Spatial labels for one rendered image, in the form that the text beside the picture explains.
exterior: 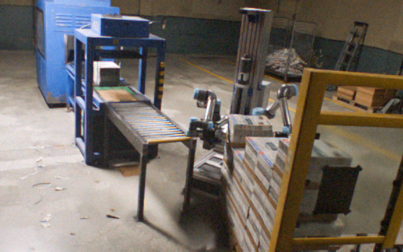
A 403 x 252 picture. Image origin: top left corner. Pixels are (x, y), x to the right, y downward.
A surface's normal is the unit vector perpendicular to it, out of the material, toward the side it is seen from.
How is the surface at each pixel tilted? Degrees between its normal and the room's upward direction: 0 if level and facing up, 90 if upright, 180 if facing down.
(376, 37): 90
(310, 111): 90
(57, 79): 90
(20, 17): 90
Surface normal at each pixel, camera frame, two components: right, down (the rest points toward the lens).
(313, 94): 0.19, 0.35
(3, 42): 0.47, 0.34
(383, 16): -0.87, 0.07
